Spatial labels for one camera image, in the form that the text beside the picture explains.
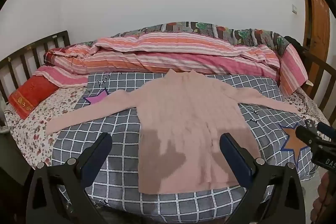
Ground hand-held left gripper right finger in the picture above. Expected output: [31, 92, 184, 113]
[219, 133, 306, 224]

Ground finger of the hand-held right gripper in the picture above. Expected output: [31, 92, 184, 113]
[295, 119, 322, 147]
[316, 122, 336, 139]

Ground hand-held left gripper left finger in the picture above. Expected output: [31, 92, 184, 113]
[26, 132, 113, 224]

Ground pink knit sweater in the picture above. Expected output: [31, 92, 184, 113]
[47, 69, 301, 195]

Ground person's right hand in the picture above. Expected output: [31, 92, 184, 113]
[312, 172, 336, 224]

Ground grey checked blanket with stars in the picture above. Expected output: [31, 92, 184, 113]
[51, 72, 319, 224]

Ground dark wooden footboard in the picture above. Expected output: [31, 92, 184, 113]
[299, 49, 336, 130]

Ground floral bed sheet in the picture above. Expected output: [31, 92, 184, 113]
[4, 86, 332, 170]

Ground red embroidered pillow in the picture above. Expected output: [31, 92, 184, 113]
[8, 76, 60, 120]

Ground dark cloth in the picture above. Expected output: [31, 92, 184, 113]
[283, 35, 305, 52]

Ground pink orange striped quilt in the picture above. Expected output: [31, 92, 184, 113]
[33, 30, 309, 96]

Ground brown wooden door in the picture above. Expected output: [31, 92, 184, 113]
[299, 0, 331, 65]

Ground dark wooden slatted headboard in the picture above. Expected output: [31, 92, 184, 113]
[0, 30, 71, 104]

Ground floral patchwork quilt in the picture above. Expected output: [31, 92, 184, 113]
[110, 21, 291, 57]

